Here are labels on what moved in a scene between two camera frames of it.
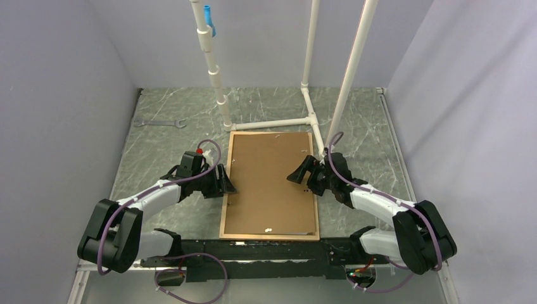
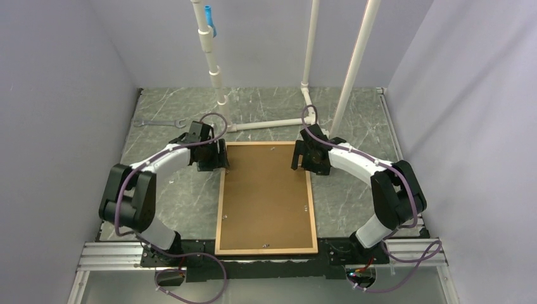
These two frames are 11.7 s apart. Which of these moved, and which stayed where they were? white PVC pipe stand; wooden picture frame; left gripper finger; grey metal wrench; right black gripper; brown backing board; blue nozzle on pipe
Moved: left gripper finger; right black gripper; wooden picture frame; brown backing board
Stayed: grey metal wrench; white PVC pipe stand; blue nozzle on pipe
